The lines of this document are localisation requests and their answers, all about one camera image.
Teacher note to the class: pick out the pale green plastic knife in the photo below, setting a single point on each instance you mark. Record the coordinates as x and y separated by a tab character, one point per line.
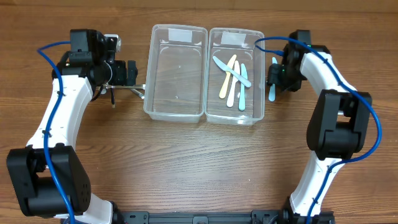
242	104

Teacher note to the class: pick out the light blue plastic knife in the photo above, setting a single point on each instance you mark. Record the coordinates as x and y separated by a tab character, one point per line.
272	88

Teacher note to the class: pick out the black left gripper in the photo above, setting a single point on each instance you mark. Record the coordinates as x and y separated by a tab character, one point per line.
132	72

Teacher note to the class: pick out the yellow plastic knife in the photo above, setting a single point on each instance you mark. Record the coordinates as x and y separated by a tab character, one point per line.
224	88

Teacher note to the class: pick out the left clear plastic container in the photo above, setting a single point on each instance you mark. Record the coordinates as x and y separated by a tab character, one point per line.
176	73

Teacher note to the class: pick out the clear plastic container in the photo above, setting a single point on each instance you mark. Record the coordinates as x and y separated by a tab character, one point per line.
176	73
224	43

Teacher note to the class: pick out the silver metal fork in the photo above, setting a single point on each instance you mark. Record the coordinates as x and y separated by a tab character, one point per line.
137	87
138	93

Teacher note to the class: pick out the black handled metal fork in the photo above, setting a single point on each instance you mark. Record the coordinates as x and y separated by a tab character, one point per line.
113	103

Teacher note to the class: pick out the grey white plastic knife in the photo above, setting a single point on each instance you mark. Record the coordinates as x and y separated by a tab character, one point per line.
225	68

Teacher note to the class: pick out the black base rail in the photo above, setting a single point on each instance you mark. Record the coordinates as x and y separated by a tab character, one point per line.
253	217

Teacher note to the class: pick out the right clear plastic container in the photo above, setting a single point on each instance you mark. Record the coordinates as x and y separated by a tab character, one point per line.
224	43

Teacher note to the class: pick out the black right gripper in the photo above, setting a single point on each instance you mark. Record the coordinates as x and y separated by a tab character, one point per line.
273	74

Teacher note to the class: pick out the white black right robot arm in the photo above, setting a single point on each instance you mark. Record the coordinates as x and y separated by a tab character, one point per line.
337	128

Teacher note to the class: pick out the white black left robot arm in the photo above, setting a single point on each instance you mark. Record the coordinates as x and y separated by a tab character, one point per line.
48	178

